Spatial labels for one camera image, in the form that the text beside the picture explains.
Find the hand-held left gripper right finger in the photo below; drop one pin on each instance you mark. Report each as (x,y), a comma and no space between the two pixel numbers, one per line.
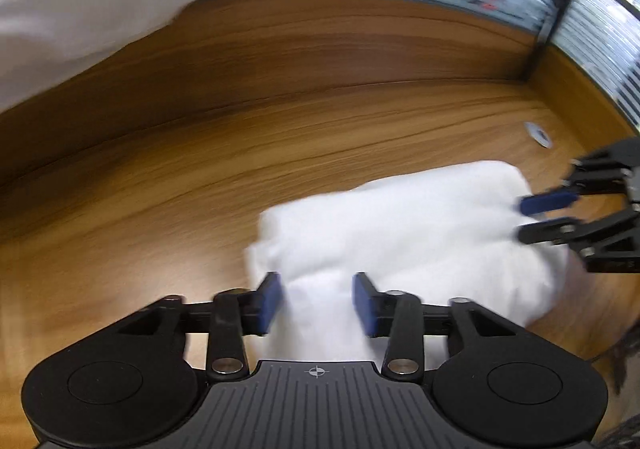
(362,306)

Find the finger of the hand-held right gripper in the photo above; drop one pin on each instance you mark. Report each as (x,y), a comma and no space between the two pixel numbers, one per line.
(547,231)
(547,203)

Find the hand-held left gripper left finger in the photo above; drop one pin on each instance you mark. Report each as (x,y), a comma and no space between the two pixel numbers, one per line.
(270,304)

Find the white collared shirt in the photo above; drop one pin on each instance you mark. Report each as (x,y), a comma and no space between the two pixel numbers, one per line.
(410,234)

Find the small round white sticker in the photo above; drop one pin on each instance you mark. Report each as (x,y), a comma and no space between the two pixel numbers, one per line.
(540,134)

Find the hanging white cloth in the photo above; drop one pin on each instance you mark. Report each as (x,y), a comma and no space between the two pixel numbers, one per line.
(90,9)

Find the black partition post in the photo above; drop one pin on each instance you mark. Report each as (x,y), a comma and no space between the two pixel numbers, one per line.
(550,24)

